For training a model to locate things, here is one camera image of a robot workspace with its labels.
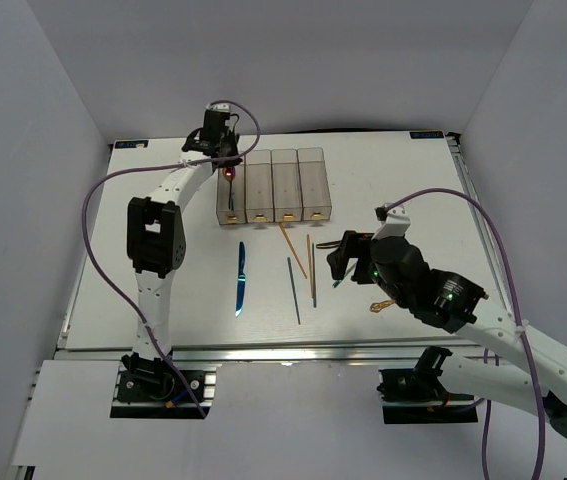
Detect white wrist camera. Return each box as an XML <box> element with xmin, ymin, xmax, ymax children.
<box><xmin>206</xmin><ymin>101</ymin><xmax>232</xmax><ymax>115</ymax></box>
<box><xmin>372</xmin><ymin>203</ymin><xmax>411</xmax><ymax>241</ymax></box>

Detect left blue corner sticker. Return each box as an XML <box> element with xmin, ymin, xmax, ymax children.
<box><xmin>113</xmin><ymin>140</ymin><xmax>149</xmax><ymax>149</ymax></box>

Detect orange chopstick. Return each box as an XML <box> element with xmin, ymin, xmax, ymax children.
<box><xmin>306</xmin><ymin>234</ymin><xmax>312</xmax><ymax>298</ymax></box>
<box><xmin>278</xmin><ymin>223</ymin><xmax>308</xmax><ymax>279</ymax></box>

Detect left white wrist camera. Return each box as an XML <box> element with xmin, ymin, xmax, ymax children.
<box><xmin>206</xmin><ymin>101</ymin><xmax>232</xmax><ymax>115</ymax></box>

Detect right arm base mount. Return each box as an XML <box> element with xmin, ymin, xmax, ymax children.
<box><xmin>377</xmin><ymin>347</ymin><xmax>479</xmax><ymax>425</ymax></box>

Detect orange chopstick left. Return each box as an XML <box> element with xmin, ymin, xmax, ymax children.
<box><xmin>278</xmin><ymin>223</ymin><xmax>308</xmax><ymax>279</ymax></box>

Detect right blue corner sticker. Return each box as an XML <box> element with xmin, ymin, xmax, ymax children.
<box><xmin>409</xmin><ymin>130</ymin><xmax>445</xmax><ymax>140</ymax></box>

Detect blue chopstick right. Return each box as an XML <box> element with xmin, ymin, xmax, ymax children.
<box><xmin>311</xmin><ymin>242</ymin><xmax>318</xmax><ymax>309</ymax></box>

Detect rainbow fork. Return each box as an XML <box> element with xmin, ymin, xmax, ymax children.
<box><xmin>332</xmin><ymin>264</ymin><xmax>357</xmax><ymax>288</ymax></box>

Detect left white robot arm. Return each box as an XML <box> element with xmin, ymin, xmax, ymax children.
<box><xmin>122</xmin><ymin>103</ymin><xmax>238</xmax><ymax>399</ymax></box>

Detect black spoon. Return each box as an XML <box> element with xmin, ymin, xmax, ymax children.
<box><xmin>228</xmin><ymin>177</ymin><xmax>235</xmax><ymax>212</ymax></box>

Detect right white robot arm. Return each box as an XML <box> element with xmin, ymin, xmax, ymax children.
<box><xmin>327</xmin><ymin>231</ymin><xmax>567</xmax><ymax>438</ymax></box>

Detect black knife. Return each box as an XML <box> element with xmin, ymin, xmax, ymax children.
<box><xmin>315</xmin><ymin>241</ymin><xmax>340</xmax><ymax>249</ymax></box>

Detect orange chopstick right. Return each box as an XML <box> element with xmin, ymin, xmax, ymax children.
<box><xmin>306</xmin><ymin>234</ymin><xmax>312</xmax><ymax>298</ymax></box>

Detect clear container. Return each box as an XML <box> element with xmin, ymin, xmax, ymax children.
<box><xmin>216</xmin><ymin>163</ymin><xmax>246</xmax><ymax>225</ymax></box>
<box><xmin>245</xmin><ymin>150</ymin><xmax>274</xmax><ymax>223</ymax></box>
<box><xmin>297</xmin><ymin>147</ymin><xmax>332</xmax><ymax>222</ymax></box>
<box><xmin>271</xmin><ymin>149</ymin><xmax>302</xmax><ymax>223</ymax></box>

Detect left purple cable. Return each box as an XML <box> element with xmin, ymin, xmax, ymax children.
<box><xmin>84</xmin><ymin>101</ymin><xmax>263</xmax><ymax>419</ymax></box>

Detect gold fork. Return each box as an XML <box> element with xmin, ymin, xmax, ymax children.
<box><xmin>369</xmin><ymin>300</ymin><xmax>395</xmax><ymax>314</ymax></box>

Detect blue chopstick left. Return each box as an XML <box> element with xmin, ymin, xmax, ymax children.
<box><xmin>286</xmin><ymin>257</ymin><xmax>301</xmax><ymax>326</ymax></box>

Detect blue knife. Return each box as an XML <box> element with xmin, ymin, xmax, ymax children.
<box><xmin>235</xmin><ymin>242</ymin><xmax>246</xmax><ymax>317</ymax></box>

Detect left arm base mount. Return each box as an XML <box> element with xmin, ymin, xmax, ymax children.
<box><xmin>110</xmin><ymin>353</ymin><xmax>212</xmax><ymax>420</ymax></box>

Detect blue corner sticker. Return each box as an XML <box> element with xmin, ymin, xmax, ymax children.
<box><xmin>409</xmin><ymin>130</ymin><xmax>445</xmax><ymax>140</ymax></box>
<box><xmin>113</xmin><ymin>140</ymin><xmax>149</xmax><ymax>149</ymax></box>

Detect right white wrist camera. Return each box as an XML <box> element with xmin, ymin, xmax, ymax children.
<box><xmin>372</xmin><ymin>203</ymin><xmax>411</xmax><ymax>241</ymax></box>

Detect rainbow spoon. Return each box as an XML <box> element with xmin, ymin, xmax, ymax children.
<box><xmin>223</xmin><ymin>166</ymin><xmax>236</xmax><ymax>190</ymax></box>

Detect blue chopstick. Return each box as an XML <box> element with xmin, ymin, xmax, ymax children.
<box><xmin>286</xmin><ymin>257</ymin><xmax>301</xmax><ymax>326</ymax></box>
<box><xmin>311</xmin><ymin>242</ymin><xmax>318</xmax><ymax>309</ymax></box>

